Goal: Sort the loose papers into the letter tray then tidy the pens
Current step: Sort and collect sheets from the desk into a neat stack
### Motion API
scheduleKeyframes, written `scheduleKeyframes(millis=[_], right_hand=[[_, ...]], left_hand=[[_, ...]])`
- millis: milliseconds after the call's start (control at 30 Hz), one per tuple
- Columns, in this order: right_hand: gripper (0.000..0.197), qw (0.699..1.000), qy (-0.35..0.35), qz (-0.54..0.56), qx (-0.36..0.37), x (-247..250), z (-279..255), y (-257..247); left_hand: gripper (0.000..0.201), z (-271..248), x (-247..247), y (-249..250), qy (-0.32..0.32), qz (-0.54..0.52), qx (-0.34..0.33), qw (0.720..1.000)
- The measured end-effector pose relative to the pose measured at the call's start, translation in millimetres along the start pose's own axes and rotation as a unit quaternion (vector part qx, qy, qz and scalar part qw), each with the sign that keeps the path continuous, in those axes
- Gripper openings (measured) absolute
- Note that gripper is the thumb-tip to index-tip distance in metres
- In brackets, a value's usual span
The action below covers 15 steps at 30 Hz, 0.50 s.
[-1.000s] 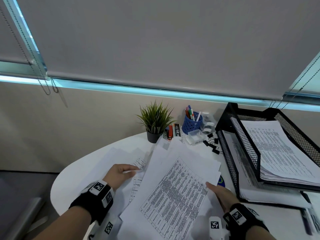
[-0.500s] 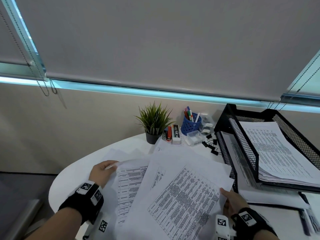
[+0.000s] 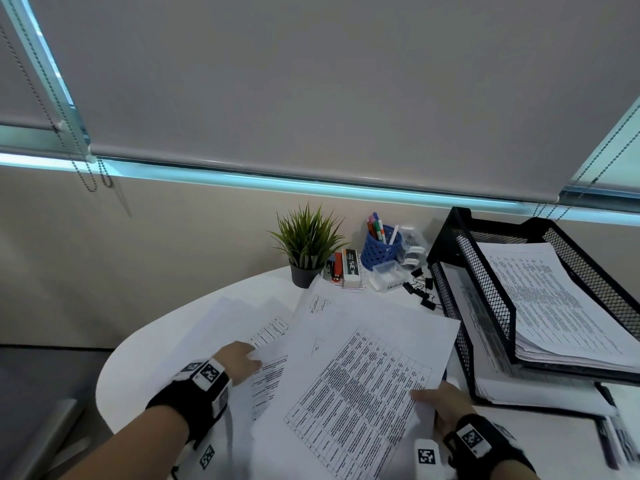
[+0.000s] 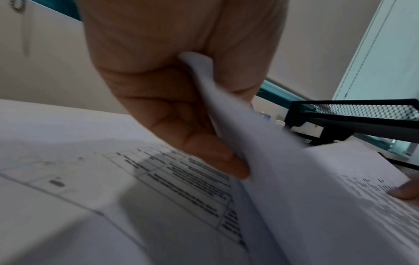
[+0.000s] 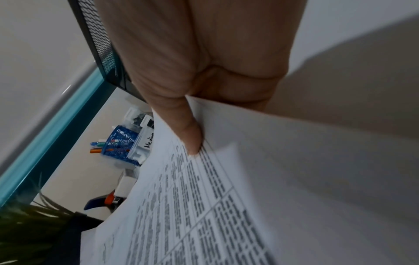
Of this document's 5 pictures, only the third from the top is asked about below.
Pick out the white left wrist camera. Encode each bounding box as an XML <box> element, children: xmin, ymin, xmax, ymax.
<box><xmin>172</xmin><ymin>409</ymin><xmax>236</xmax><ymax>480</ymax></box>

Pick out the clear plastic lidded box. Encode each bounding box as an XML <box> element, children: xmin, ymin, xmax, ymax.
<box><xmin>367</xmin><ymin>259</ymin><xmax>409</xmax><ymax>293</ymax></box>

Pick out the black left wristband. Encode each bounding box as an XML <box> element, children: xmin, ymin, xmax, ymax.
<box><xmin>145</xmin><ymin>358</ymin><xmax>231</xmax><ymax>448</ymax></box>

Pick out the black mesh paper tray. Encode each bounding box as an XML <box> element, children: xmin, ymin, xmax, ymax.
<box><xmin>426</xmin><ymin>206</ymin><xmax>640</xmax><ymax>421</ymax></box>

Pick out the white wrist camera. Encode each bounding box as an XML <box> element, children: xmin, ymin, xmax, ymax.
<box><xmin>172</xmin><ymin>409</ymin><xmax>236</xmax><ymax>480</ymax></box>
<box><xmin>413</xmin><ymin>438</ymin><xmax>443</xmax><ymax>480</ymax></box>

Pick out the potted green plant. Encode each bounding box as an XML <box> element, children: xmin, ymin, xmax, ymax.
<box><xmin>268</xmin><ymin>202</ymin><xmax>349</xmax><ymax>289</ymax></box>

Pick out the person's right hand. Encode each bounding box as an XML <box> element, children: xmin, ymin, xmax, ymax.
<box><xmin>409</xmin><ymin>380</ymin><xmax>476</xmax><ymax>438</ymax></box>

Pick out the grey low cabinet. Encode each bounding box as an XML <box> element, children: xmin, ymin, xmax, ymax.
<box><xmin>0</xmin><ymin>347</ymin><xmax>83</xmax><ymax>480</ymax></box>

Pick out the glass window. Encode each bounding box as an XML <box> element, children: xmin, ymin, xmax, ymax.
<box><xmin>0</xmin><ymin>0</ymin><xmax>640</xmax><ymax>228</ymax></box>

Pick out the blue pen holder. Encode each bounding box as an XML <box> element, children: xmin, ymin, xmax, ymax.
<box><xmin>359</xmin><ymin>227</ymin><xmax>403</xmax><ymax>271</ymax></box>

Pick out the black marker pen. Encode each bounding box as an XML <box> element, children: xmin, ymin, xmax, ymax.
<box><xmin>597</xmin><ymin>384</ymin><xmax>640</xmax><ymax>465</ymax></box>

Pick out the person's left hand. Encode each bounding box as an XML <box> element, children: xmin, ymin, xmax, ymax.
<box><xmin>215</xmin><ymin>341</ymin><xmax>263</xmax><ymax>388</ymax></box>

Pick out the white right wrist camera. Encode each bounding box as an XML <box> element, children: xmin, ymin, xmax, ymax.
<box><xmin>413</xmin><ymin>438</ymin><xmax>443</xmax><ymax>480</ymax></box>

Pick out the black right wristband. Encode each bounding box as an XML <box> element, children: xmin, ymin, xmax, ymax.
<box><xmin>442</xmin><ymin>413</ymin><xmax>536</xmax><ymax>480</ymax></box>

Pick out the person's left forearm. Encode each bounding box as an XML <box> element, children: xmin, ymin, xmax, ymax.
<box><xmin>59</xmin><ymin>405</ymin><xmax>191</xmax><ymax>480</ymax></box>

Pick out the black wristband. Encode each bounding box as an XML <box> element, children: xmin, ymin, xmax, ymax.
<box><xmin>145</xmin><ymin>358</ymin><xmax>231</xmax><ymax>448</ymax></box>
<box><xmin>442</xmin><ymin>413</ymin><xmax>536</xmax><ymax>480</ymax></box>

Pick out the printed paper bundle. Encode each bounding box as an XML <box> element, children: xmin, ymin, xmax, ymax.
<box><xmin>475</xmin><ymin>379</ymin><xmax>619</xmax><ymax>417</ymax></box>
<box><xmin>442</xmin><ymin>267</ymin><xmax>619</xmax><ymax>417</ymax></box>
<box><xmin>515</xmin><ymin>337</ymin><xmax>640</xmax><ymax>377</ymax></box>
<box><xmin>475</xmin><ymin>242</ymin><xmax>640</xmax><ymax>375</ymax></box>
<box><xmin>515</xmin><ymin>334</ymin><xmax>640</xmax><ymax>375</ymax></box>
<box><xmin>249</xmin><ymin>277</ymin><xmax>462</xmax><ymax>480</ymax></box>

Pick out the wide grey roller blind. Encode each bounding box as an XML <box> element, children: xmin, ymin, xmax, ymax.
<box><xmin>27</xmin><ymin>0</ymin><xmax>640</xmax><ymax>205</ymax></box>

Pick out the white table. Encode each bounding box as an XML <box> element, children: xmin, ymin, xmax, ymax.
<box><xmin>95</xmin><ymin>267</ymin><xmax>640</xmax><ymax>480</ymax></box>

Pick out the cluster of black binder clips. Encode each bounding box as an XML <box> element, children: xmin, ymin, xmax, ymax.
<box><xmin>402</xmin><ymin>267</ymin><xmax>436</xmax><ymax>311</ymax></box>

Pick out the white tape dispenser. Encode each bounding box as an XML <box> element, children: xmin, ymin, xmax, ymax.
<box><xmin>399</xmin><ymin>227</ymin><xmax>429</xmax><ymax>268</ymax></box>

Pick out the dark blue pen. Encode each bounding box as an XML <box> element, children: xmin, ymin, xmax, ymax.
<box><xmin>595</xmin><ymin>419</ymin><xmax>621</xmax><ymax>471</ymax></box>

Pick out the person's right forearm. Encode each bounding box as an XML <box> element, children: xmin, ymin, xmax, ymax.
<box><xmin>495</xmin><ymin>459</ymin><xmax>543</xmax><ymax>480</ymax></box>

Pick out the metal bead chain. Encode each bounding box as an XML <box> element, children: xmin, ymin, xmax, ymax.
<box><xmin>0</xmin><ymin>24</ymin><xmax>113</xmax><ymax>193</ymax></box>
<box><xmin>532</xmin><ymin>124</ymin><xmax>640</xmax><ymax>221</ymax></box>

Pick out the white box with dark label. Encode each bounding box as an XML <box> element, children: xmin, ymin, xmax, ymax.
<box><xmin>341</xmin><ymin>248</ymin><xmax>362</xmax><ymax>288</ymax></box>

